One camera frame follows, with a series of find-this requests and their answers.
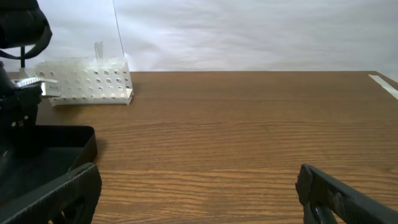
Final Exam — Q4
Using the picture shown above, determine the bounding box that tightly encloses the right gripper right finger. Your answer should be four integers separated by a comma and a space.
295, 164, 398, 224

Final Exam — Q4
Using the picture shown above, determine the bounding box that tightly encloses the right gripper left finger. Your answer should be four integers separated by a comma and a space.
0, 162, 103, 224

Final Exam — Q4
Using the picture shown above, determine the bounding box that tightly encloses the black tray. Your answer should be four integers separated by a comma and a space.
0, 124, 98, 203

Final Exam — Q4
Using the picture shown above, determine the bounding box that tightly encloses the white test tube rack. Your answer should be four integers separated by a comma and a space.
24, 57, 134, 106

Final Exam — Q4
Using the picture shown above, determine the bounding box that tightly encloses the clear test tube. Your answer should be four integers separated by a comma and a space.
94, 41, 104, 62

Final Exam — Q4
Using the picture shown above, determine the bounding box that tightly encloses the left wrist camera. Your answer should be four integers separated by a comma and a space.
11, 77, 62, 98

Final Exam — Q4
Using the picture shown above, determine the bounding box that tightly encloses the black cable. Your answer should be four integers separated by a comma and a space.
0, 26, 53, 68

